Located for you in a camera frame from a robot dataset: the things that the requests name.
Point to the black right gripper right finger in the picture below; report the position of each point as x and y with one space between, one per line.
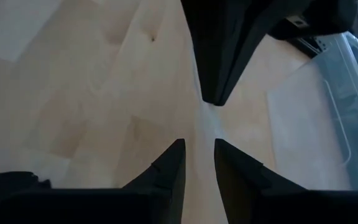
241 177

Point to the clear plastic storage bin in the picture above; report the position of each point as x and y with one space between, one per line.
337 118

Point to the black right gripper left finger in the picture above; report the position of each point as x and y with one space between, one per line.
169 174

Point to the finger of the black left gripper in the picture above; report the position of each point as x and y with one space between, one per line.
213 37
253 31

